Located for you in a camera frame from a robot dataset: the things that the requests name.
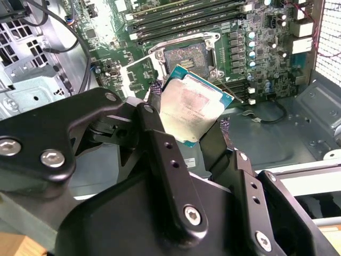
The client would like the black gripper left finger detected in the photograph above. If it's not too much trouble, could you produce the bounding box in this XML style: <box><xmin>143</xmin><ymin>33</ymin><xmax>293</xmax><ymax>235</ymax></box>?
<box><xmin>0</xmin><ymin>79</ymin><xmax>210</xmax><ymax>242</ymax></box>

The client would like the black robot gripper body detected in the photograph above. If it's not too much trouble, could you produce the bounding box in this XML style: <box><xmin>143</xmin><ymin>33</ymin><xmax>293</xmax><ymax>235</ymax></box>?
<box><xmin>54</xmin><ymin>170</ymin><xmax>336</xmax><ymax>256</ymax></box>

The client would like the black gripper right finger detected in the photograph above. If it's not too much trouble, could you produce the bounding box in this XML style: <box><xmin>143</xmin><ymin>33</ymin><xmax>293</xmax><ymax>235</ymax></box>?
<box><xmin>200</xmin><ymin>116</ymin><xmax>337</xmax><ymax>256</ymax></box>

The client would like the thin metal locking lever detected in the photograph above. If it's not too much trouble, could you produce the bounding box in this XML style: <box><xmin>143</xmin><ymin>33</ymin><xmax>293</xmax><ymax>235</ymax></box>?
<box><xmin>217</xmin><ymin>78</ymin><xmax>244</xmax><ymax>104</ymax></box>

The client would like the silver CPU with green edge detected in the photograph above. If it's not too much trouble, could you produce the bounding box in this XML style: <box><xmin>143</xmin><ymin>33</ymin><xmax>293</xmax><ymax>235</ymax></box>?
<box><xmin>159</xmin><ymin>63</ymin><xmax>235</xmax><ymax>149</ymax></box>

